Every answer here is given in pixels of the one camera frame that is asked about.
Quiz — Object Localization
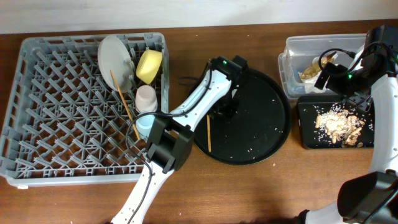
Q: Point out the wooden chopstick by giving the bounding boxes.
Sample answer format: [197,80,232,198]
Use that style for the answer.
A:
[206,114,211,153]
[110,70,141,140]

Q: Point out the food scraps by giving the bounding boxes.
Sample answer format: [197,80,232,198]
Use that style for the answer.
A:
[310,103,374,148]

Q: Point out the pink cup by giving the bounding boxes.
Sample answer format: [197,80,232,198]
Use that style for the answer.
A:
[135,85,157,113]

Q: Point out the blue cup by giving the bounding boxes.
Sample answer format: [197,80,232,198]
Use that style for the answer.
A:
[135,114,155,140]

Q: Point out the yellow bowl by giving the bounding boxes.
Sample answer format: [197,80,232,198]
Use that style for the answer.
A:
[136,49,163,85]

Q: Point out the grey plate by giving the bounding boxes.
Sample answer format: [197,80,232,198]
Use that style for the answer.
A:
[98,35,133,93]

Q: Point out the white tissue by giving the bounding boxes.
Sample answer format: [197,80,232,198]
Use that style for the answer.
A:
[302,75,326,94]

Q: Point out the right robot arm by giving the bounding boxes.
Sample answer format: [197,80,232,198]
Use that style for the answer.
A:
[293,25,397,223]

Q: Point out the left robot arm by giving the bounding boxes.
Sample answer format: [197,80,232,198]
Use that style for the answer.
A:
[111,55,248,223]

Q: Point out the grey dishwasher rack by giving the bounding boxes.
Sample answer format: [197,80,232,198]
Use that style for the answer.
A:
[0,32,171,187]

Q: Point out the round black tray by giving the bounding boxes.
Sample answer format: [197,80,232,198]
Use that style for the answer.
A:
[194,68,292,165]

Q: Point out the clear plastic bin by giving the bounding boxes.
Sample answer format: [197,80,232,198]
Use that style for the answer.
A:
[278,34,366,100]

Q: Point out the black rectangular tray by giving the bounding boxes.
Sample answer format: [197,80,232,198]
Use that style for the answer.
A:
[297,95,374,149]

